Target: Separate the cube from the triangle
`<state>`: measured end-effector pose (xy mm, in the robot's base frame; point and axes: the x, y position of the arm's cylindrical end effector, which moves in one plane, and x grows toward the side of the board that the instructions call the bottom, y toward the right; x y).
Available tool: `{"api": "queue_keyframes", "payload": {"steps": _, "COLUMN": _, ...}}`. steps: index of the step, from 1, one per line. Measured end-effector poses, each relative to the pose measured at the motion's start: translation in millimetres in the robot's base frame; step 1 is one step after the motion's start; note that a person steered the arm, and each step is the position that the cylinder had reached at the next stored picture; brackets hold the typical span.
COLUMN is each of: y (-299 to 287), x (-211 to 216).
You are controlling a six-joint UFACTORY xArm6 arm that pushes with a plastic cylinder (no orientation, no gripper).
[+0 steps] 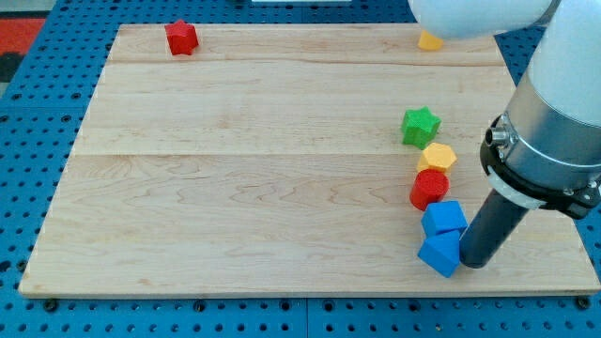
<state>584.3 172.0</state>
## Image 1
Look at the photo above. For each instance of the blue triangle block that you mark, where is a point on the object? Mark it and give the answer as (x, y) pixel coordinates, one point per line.
(441, 253)

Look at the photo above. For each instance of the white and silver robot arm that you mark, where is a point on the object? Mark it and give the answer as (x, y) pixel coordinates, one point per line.
(543, 151)

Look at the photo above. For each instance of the blue cube block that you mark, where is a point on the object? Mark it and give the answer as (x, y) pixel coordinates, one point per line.
(443, 217)

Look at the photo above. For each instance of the wooden board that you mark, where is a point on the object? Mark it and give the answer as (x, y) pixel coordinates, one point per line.
(269, 164)

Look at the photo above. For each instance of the green star block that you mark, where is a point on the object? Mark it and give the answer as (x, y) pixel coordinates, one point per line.
(419, 127)

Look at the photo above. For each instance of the red cylinder block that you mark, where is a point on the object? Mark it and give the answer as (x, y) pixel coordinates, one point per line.
(429, 186)

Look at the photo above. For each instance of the yellow hexagon block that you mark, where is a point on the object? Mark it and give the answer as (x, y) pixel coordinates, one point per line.
(438, 157)

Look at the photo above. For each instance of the red star block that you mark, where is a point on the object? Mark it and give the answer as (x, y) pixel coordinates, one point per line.
(181, 37)

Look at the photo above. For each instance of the yellow block at top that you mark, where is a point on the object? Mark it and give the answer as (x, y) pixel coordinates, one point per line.
(429, 42)

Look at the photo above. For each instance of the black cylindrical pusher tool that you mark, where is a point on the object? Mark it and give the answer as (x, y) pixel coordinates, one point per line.
(492, 225)

